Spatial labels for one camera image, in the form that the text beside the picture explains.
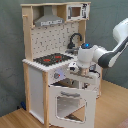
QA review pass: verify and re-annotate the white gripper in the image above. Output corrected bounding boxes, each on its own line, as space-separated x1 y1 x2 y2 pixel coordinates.
68 60 97 79

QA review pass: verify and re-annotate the white oven door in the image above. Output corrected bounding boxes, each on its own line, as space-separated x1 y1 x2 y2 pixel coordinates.
49 85 96 128

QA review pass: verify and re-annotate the wooden toy kitchen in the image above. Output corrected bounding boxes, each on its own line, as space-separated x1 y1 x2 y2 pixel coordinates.
22 2 102 128

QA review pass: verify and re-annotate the grey toy sink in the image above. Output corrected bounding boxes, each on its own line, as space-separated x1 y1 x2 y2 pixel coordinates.
65 48 78 56

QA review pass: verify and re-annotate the black toy faucet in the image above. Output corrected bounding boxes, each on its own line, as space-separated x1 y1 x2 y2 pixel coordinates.
67 33 82 49

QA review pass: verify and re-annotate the black toy stovetop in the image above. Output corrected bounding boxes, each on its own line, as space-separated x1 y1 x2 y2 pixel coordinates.
34 53 71 67

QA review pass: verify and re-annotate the white toy microwave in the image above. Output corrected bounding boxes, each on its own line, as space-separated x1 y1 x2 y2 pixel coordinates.
67 3 90 21

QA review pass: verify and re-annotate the grey range hood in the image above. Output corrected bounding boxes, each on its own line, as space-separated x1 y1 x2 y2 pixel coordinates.
35 6 64 27

